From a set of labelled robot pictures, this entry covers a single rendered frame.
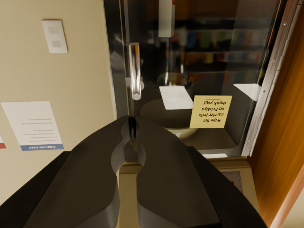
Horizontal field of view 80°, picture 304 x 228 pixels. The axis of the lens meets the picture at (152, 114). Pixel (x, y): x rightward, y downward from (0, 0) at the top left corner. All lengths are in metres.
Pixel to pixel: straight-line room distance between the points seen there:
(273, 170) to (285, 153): 0.06
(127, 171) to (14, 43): 0.67
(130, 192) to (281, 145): 0.36
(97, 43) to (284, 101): 0.64
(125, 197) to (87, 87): 0.53
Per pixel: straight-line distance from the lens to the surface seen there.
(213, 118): 0.41
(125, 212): 0.47
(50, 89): 0.91
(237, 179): 0.50
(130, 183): 0.46
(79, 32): 0.80
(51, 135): 1.04
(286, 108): 0.49
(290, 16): 0.41
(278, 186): 0.54
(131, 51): 0.28
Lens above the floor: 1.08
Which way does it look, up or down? 29 degrees up
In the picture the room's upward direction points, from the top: 179 degrees clockwise
